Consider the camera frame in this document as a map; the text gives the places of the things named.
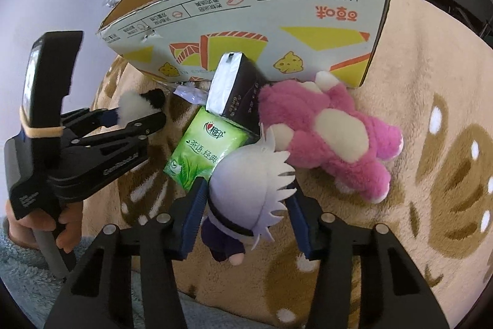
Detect small panda plush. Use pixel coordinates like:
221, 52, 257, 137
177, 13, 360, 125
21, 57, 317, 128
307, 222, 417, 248
116, 89, 167, 125

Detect clear plastic wrapper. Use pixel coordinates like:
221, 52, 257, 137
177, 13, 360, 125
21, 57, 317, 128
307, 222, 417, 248
173, 82, 210, 106

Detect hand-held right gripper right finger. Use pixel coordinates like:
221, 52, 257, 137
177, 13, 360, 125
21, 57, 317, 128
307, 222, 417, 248
287, 193, 450, 329

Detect white-haired plush doll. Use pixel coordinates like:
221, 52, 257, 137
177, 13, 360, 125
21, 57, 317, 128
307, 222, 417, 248
200, 125, 297, 266

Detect person's left hand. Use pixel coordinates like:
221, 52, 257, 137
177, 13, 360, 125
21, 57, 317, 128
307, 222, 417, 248
6, 203, 83, 253

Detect black tissue pack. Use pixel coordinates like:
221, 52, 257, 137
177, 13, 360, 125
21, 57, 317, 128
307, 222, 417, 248
205, 52, 270, 137

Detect beige printed blanket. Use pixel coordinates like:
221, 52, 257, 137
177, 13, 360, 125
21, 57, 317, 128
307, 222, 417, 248
83, 0, 493, 329

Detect printed cardboard box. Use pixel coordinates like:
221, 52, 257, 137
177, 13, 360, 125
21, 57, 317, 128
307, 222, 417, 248
96, 0, 395, 88

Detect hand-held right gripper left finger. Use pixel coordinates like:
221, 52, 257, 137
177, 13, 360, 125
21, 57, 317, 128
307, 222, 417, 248
56, 177, 210, 329

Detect pink bear plush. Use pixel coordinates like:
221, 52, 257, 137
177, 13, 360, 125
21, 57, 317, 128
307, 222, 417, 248
257, 72, 404, 203

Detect green tissue pack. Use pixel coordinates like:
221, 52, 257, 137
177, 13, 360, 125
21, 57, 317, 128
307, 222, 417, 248
164, 106, 251, 193

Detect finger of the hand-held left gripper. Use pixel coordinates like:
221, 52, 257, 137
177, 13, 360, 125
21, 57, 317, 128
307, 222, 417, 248
58, 106, 121, 133
71, 111, 167, 161

